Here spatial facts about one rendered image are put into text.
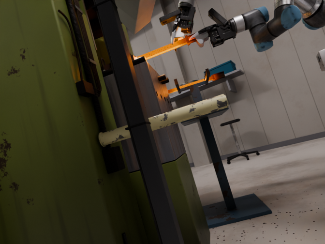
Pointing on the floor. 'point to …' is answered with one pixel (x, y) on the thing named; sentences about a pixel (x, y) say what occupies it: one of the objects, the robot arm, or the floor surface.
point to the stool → (236, 142)
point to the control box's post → (162, 185)
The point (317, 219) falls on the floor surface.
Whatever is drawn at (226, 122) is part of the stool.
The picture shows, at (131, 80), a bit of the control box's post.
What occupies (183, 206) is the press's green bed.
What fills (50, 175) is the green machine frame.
